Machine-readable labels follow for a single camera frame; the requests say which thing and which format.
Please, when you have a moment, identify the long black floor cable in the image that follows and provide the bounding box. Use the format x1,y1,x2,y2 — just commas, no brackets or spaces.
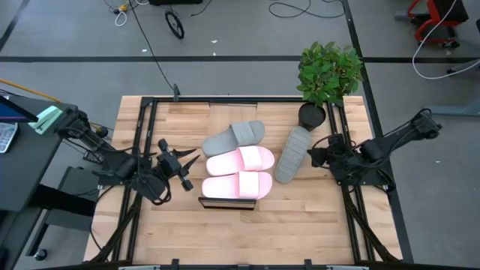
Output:
128,0,181,99

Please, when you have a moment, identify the monitor with blue screen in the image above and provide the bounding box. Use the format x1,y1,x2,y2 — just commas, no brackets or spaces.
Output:
0,94,39,124

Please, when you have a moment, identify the black box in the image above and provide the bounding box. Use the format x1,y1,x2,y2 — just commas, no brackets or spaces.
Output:
148,0,204,7

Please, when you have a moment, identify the grey metal stand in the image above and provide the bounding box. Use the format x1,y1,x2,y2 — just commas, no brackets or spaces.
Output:
427,58,480,117

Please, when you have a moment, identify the grey slide sandal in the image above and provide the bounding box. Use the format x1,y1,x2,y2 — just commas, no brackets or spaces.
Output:
201,119,266,158
274,125,313,185

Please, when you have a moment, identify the looped black floor cable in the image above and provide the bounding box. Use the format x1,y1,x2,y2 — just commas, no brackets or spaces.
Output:
267,0,347,20

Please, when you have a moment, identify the yellow floor cable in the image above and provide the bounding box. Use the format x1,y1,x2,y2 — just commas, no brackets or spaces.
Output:
0,77,62,104

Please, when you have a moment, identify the white cable coil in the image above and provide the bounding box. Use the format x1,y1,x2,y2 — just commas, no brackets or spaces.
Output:
113,2,129,28

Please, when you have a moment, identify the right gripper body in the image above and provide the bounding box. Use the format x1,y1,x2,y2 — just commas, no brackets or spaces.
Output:
310,133,348,170

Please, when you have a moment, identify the green plant in black pot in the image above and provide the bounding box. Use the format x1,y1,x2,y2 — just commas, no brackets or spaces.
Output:
295,40,365,133

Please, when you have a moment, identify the pink slide sandal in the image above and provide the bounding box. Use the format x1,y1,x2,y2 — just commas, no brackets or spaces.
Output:
205,145,276,177
201,170,274,200

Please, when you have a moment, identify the white calculator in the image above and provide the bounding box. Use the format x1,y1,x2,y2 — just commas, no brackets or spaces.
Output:
0,121,20,155

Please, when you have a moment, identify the red cart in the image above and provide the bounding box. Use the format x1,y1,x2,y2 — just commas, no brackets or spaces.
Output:
406,0,470,50

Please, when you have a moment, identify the dark desk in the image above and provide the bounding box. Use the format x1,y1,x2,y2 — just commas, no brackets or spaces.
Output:
0,93,101,270

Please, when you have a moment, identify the long white cable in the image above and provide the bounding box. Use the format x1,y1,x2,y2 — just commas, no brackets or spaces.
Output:
411,0,480,81

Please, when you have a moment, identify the mint green stapler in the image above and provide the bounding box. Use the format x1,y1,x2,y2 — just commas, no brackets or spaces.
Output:
27,105,64,136

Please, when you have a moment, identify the wooden shelf black metal frame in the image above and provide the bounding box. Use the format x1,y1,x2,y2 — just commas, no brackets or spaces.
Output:
197,101,260,211

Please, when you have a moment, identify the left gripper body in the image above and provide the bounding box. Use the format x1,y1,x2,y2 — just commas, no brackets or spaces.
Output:
157,138,194,193

